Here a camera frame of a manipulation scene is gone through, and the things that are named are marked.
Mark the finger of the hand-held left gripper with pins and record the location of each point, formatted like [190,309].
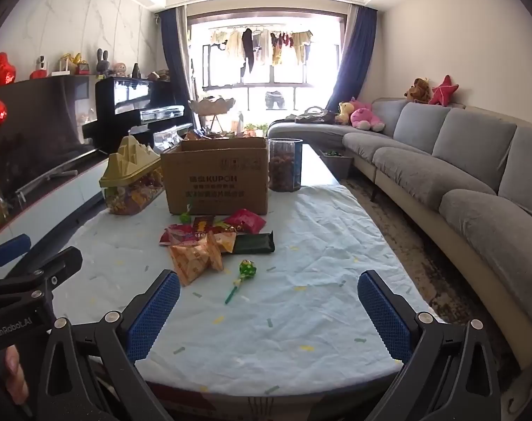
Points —
[11,248]
[64,262]

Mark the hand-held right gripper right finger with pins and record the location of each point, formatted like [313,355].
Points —
[386,315]

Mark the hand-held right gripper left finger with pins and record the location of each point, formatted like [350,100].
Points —
[154,315]

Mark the green lollipop with long stick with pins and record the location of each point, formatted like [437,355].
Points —
[247,267]

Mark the red foil snack packet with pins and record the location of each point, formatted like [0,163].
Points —
[246,220]

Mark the brown cardboard box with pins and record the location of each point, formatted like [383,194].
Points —
[213,175]

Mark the person's left hand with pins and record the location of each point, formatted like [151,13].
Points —
[16,372]

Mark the large orange snack packet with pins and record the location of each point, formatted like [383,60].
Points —
[193,261]

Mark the white television cabinet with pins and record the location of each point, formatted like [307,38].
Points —
[72,188]

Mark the pink snack packet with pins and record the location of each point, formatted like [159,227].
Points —
[180,233]

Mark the small orange snack packet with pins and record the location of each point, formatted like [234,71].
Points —
[224,242]

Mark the small green lollipop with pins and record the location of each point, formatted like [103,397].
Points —
[185,217]

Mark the yellow green candy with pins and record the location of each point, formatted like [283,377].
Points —
[222,228]

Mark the yellow-lid clear snack jar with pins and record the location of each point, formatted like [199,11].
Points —
[129,171]

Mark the light blue tablecloth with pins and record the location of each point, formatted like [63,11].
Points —
[301,237]

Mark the dark green snack bar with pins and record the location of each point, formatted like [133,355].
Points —
[255,243]

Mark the curved black television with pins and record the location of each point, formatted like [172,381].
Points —
[42,127]

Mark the grey storage bin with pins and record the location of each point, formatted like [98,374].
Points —
[338,164]

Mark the clear zip bags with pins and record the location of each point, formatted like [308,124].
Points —
[167,138]

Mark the black upright piano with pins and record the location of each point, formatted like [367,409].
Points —
[121,96]

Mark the clear jar of nuts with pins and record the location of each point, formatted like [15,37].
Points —
[284,166]

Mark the pile of snack packets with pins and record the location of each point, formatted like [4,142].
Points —
[195,133]

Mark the grey sectional sofa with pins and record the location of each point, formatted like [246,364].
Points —
[467,149]

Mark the small red box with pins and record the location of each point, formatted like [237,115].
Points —
[83,70]

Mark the yellow ornament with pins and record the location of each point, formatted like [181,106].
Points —
[72,60]

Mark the pink plush toy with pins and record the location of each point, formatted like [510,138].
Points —
[364,116]

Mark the small doll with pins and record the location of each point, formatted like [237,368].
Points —
[121,69]

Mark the grey bunny figure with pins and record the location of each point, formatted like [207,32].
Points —
[101,63]

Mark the black metronome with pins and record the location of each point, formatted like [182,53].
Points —
[136,71]

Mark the yellow plush toy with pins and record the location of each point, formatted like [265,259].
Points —
[344,113]

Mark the brown handbag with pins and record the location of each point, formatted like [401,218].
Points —
[314,117]

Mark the potted plants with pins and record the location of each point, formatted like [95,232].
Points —
[257,129]

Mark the white tiered snack tray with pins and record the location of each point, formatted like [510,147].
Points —
[211,106]

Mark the brown plush toy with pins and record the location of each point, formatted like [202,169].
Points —
[418,90]

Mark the dark blue curtain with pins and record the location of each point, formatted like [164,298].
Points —
[173,61]
[358,52]

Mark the pink star cushion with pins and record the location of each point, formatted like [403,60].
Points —
[443,91]

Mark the hanging blue jeans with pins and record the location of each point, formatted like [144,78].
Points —
[274,99]

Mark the row of hanging clothes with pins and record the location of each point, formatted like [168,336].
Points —
[248,48]

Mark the white and red camera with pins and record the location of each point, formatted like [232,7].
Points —
[40,65]

